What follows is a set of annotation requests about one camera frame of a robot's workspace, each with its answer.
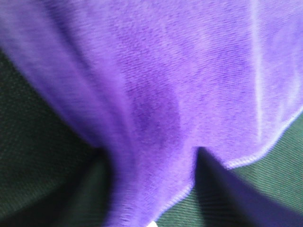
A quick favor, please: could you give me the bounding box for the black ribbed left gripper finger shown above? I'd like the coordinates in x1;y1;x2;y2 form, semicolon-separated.
195;148;303;227

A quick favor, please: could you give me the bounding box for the purple microfiber towel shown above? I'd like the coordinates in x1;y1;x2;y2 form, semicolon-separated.
0;0;303;227

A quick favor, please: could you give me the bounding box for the white towel label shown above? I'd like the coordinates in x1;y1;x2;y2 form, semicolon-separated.
147;221;158;227

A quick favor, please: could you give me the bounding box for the black fabric table cover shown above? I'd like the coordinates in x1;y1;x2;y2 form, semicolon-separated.
0;54;303;227

